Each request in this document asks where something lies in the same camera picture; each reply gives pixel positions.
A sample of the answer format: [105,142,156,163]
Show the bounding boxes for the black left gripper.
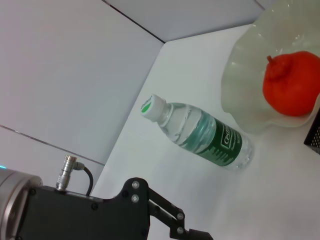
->
[14,176,152,240]

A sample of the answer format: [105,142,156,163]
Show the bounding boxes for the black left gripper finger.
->
[147,186,214,240]

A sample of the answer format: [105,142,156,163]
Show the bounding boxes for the green label water bottle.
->
[139,93,256,172]

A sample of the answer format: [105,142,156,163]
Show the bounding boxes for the black mesh pen holder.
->
[303,93,320,155]

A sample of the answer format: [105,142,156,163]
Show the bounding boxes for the translucent green fruit plate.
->
[221,0,320,135]

